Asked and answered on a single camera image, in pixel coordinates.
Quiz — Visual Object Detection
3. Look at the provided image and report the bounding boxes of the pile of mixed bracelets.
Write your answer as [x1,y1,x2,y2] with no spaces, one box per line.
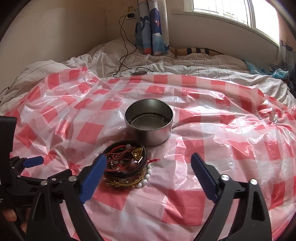
[99,139,161,188]

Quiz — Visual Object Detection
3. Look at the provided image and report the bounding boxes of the person's left hand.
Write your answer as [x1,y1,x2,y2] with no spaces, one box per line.
[1,208,31,233]

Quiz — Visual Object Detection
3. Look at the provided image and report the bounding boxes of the red white checkered plastic sheet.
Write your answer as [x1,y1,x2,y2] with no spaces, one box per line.
[1,67,295,240]

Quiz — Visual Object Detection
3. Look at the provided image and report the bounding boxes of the round silver metal tin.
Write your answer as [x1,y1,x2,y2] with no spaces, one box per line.
[124,98,174,147]

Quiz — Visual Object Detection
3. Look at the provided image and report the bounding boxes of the round grey device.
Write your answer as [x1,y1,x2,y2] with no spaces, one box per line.
[131,71,147,76]

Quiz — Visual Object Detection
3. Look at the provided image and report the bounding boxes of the white striped bed quilt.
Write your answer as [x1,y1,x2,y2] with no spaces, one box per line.
[1,39,295,114]

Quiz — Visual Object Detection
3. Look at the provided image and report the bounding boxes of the blue plastic bag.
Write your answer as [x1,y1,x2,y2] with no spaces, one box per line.
[243,60,290,80]

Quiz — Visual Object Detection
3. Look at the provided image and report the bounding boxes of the blue cartoon curtain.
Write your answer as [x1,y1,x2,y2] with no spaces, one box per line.
[135,1,170,56]

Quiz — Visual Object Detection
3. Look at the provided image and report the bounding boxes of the striped pillow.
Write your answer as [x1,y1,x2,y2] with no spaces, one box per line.
[169,47,223,56]

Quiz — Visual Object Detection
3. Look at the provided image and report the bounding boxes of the window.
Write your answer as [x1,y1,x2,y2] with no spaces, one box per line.
[184,0,280,44]

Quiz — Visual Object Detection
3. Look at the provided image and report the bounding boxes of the black charging cable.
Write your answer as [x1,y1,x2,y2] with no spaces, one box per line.
[112,13,153,78]

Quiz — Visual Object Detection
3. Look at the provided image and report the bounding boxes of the black wall charger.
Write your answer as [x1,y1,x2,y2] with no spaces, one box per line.
[127,13,136,19]

